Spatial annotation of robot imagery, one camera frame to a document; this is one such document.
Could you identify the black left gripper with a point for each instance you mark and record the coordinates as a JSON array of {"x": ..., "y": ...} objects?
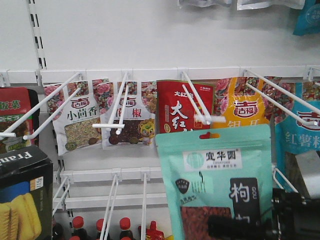
[{"x": 294, "y": 216}]

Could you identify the teal goji berry pouch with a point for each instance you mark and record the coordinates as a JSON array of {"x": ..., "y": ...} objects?
[{"x": 225, "y": 172}]

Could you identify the black Franzzi cookie box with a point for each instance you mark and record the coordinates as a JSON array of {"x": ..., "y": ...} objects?
[{"x": 26, "y": 195}]

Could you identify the red cap sauce bottle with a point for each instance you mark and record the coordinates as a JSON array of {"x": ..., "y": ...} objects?
[{"x": 125, "y": 226}]

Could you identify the white peg hook centre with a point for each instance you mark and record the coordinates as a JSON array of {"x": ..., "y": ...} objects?
[{"x": 201, "y": 112}]

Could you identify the red jujube bag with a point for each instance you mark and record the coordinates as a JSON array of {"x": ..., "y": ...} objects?
[{"x": 175, "y": 111}]

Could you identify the white peppercorn spice packet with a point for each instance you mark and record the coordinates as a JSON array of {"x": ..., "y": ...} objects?
[{"x": 137, "y": 106}]

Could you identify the yellow fungus snack bag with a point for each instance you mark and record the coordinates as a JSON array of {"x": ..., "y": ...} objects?
[{"x": 238, "y": 103}]

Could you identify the blue sweet potato noodle bag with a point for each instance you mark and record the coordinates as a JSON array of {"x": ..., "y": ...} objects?
[{"x": 293, "y": 139}]

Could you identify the white peg hook right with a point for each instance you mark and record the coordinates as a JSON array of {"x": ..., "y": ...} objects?
[{"x": 284, "y": 100}]

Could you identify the white fennel seed packet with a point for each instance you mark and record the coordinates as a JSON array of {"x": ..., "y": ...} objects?
[{"x": 73, "y": 124}]

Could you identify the white peg hook far left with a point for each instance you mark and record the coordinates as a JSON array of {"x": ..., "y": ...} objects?
[{"x": 9, "y": 131}]

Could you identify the teal bag top right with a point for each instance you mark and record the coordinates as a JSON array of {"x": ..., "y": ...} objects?
[{"x": 308, "y": 21}]

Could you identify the red pickled vegetable bag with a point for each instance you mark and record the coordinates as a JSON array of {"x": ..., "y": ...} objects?
[{"x": 14, "y": 103}]

